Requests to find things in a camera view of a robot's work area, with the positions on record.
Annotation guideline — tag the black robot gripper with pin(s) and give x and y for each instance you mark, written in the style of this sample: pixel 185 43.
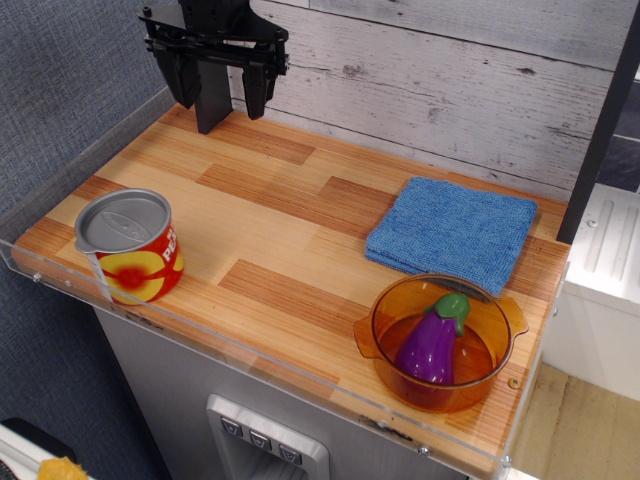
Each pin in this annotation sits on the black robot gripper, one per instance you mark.
pixel 224 32

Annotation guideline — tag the purple toy eggplant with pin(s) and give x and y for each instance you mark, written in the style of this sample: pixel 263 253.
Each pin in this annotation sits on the purple toy eggplant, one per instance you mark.
pixel 427 353

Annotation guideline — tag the orange transparent plastic pot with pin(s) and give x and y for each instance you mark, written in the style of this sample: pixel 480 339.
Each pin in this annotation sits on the orange transparent plastic pot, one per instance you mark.
pixel 490 332

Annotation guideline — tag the red yellow peach can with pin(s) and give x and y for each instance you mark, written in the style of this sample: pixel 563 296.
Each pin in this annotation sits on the red yellow peach can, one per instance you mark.
pixel 131 244

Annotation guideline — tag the clear acrylic table guard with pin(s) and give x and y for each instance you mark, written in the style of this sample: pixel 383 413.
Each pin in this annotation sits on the clear acrylic table guard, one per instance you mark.
pixel 272 221

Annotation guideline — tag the blue folded cloth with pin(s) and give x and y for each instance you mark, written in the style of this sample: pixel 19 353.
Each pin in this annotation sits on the blue folded cloth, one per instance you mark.
pixel 439 227

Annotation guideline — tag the grey cabinet with dispenser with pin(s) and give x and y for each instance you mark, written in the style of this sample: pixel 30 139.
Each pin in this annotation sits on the grey cabinet with dispenser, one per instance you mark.
pixel 214 418

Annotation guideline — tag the yellow black object bottom-left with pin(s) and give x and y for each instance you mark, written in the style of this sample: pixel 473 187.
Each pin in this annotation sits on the yellow black object bottom-left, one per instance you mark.
pixel 25 448

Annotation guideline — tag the white appliance at right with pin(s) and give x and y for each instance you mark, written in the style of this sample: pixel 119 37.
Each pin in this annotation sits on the white appliance at right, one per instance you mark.
pixel 593 333

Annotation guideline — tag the black vertical post left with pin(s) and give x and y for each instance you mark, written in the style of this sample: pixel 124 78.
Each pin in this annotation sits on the black vertical post left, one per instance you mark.
pixel 214 102

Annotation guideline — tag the black vertical post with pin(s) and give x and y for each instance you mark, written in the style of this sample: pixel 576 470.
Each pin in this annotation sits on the black vertical post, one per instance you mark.
pixel 214 102
pixel 615 99

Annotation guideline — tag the black vertical post right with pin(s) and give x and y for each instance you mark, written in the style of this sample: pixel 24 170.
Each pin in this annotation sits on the black vertical post right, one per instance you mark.
pixel 615 99

